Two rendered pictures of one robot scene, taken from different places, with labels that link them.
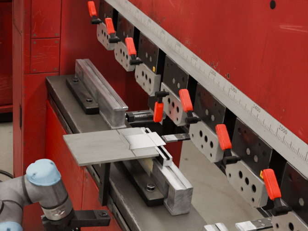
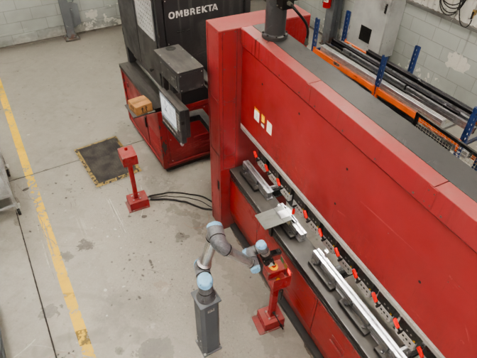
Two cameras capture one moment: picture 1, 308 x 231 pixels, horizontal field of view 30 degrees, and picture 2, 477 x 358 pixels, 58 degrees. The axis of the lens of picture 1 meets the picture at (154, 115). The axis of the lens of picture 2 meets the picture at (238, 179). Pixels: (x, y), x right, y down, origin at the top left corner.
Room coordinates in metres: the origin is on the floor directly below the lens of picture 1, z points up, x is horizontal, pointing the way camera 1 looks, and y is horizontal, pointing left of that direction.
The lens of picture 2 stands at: (-0.87, 0.49, 3.67)
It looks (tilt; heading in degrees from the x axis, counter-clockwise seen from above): 42 degrees down; 359
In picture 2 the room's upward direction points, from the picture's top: 1 degrees clockwise
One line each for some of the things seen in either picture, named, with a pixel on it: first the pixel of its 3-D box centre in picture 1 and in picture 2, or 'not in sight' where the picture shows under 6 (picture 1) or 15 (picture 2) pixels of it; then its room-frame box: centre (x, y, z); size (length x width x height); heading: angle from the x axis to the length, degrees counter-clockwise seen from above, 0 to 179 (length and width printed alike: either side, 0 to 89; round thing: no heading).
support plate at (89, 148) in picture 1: (110, 145); (273, 217); (1.60, 0.13, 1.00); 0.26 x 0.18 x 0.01; 116
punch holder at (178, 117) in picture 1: (185, 90); (302, 203); (1.51, -0.08, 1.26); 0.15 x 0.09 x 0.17; 26
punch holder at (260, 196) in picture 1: (261, 162); (333, 239); (1.15, -0.26, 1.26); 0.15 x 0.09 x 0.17; 26
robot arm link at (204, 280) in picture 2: not in sight; (204, 283); (0.98, 0.68, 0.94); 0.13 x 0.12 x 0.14; 12
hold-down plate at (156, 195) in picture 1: (138, 176); (284, 225); (1.60, 0.03, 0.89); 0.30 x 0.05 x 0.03; 26
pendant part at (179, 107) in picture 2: not in sight; (175, 114); (2.50, 1.01, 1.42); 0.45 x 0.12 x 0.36; 31
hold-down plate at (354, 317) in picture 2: not in sight; (353, 317); (0.74, -0.40, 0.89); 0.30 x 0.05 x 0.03; 26
